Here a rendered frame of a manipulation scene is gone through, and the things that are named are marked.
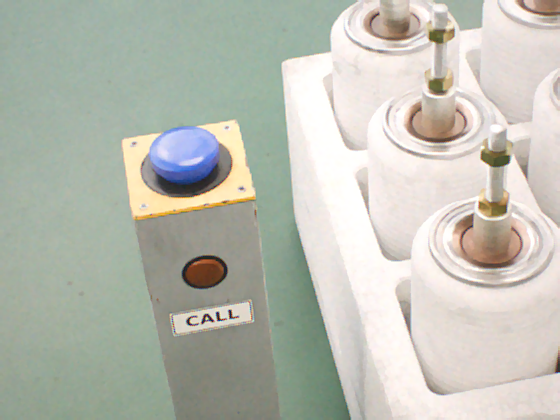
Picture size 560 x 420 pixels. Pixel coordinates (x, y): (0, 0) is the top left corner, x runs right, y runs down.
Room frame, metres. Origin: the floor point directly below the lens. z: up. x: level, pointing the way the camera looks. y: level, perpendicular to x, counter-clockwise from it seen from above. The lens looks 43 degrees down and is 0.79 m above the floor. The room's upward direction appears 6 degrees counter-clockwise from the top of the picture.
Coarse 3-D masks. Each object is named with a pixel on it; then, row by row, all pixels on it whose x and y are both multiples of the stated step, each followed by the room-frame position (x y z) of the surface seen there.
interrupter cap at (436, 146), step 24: (408, 96) 0.68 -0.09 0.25; (456, 96) 0.67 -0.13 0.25; (480, 96) 0.67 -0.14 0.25; (384, 120) 0.65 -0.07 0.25; (408, 120) 0.65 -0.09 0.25; (456, 120) 0.65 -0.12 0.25; (480, 120) 0.64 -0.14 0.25; (408, 144) 0.63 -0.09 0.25; (432, 144) 0.62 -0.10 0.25; (456, 144) 0.62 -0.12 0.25; (480, 144) 0.62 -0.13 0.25
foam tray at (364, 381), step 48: (480, 48) 0.82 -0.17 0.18; (288, 96) 0.80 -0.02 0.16; (336, 144) 0.72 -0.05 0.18; (528, 144) 0.71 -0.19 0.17; (336, 192) 0.67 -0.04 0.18; (528, 192) 0.65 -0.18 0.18; (336, 240) 0.62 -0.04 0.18; (336, 288) 0.63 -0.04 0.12; (384, 288) 0.57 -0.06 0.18; (336, 336) 0.65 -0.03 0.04; (384, 336) 0.53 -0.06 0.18; (384, 384) 0.49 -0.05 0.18; (528, 384) 0.48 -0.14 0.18
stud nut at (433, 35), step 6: (426, 24) 0.65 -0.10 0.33; (450, 24) 0.65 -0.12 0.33; (426, 30) 0.65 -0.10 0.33; (432, 30) 0.64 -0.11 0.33; (438, 30) 0.64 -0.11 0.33; (444, 30) 0.64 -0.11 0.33; (450, 30) 0.64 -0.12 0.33; (426, 36) 0.65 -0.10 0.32; (432, 36) 0.64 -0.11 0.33; (438, 36) 0.64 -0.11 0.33; (444, 36) 0.64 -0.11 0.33; (450, 36) 0.64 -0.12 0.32; (432, 42) 0.64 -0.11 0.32; (438, 42) 0.64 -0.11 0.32; (444, 42) 0.64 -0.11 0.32
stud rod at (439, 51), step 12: (432, 12) 0.65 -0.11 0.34; (444, 12) 0.64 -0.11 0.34; (432, 24) 0.65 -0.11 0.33; (444, 24) 0.64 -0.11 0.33; (432, 48) 0.65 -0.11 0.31; (444, 48) 0.64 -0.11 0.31; (432, 60) 0.65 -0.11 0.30; (444, 60) 0.64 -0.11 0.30; (432, 72) 0.65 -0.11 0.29; (444, 72) 0.64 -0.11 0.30
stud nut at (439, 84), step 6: (426, 72) 0.65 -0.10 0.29; (450, 72) 0.65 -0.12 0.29; (426, 78) 0.65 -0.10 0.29; (432, 78) 0.64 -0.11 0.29; (438, 78) 0.64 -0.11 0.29; (444, 78) 0.64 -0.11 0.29; (450, 78) 0.64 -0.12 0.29; (426, 84) 0.65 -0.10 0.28; (432, 84) 0.64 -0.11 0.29; (438, 84) 0.64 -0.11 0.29; (444, 84) 0.64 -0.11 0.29; (450, 84) 0.64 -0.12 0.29; (438, 90) 0.64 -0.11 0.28; (444, 90) 0.64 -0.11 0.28
